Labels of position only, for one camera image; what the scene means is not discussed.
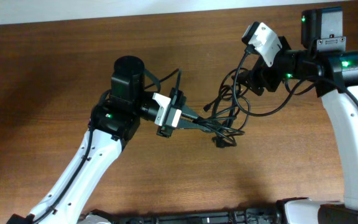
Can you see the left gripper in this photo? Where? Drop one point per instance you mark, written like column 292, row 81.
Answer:
column 174, row 112

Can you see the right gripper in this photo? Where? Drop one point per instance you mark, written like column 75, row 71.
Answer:
column 252, row 78

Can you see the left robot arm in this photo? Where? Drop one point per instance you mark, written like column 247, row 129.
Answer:
column 112, row 124

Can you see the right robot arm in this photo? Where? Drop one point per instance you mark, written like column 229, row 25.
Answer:
column 333, row 72

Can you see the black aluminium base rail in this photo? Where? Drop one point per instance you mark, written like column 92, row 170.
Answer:
column 243, row 214

